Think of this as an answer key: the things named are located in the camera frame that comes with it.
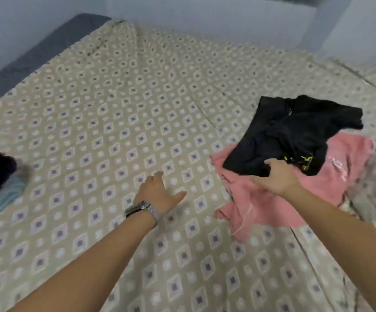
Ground black garment yellow print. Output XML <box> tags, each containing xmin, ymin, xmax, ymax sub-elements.
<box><xmin>222</xmin><ymin>94</ymin><xmax>365</xmax><ymax>178</ymax></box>

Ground person's left hand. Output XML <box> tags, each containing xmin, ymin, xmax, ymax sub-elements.
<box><xmin>132</xmin><ymin>171</ymin><xmax>188</xmax><ymax>224</ymax></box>

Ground person's right hand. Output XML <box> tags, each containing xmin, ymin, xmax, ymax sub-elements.
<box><xmin>249</xmin><ymin>158</ymin><xmax>302</xmax><ymax>199</ymax></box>

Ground person's right forearm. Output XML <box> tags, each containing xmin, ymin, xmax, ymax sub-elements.
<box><xmin>282</xmin><ymin>182</ymin><xmax>376</xmax><ymax>312</ymax></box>

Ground grey band wristwatch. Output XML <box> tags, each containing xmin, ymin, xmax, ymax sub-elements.
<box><xmin>123</xmin><ymin>200</ymin><xmax>163</xmax><ymax>226</ymax></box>

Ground person's left forearm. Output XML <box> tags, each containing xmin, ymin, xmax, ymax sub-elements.
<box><xmin>9</xmin><ymin>211</ymin><xmax>158</xmax><ymax>312</ymax></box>

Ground light blue fleece pajama pants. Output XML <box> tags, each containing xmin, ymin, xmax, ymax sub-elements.
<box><xmin>0</xmin><ymin>172</ymin><xmax>29</xmax><ymax>231</ymax></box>

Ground pink shirt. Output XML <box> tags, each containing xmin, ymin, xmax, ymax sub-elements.
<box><xmin>211</xmin><ymin>131</ymin><xmax>375</xmax><ymax>244</ymax></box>

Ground bed with patterned beige sheet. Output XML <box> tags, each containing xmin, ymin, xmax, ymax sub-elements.
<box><xmin>0</xmin><ymin>13</ymin><xmax>376</xmax><ymax>312</ymax></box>

